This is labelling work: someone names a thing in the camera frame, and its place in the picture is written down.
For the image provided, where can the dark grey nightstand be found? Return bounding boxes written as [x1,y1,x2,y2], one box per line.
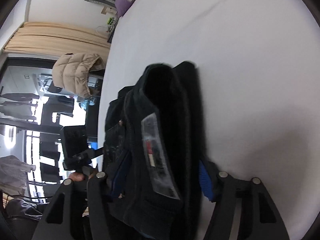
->
[107,17,118,43]

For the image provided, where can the left hand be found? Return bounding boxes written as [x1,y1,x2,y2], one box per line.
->
[68,171,97,181]

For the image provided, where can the beige curtain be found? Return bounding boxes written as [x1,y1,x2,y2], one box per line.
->
[3,22,111,58]

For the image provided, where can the black denim pants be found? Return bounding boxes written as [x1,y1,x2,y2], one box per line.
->
[103,61,202,239]

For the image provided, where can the beige puffer jacket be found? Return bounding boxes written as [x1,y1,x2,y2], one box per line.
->
[52,53,105,98]

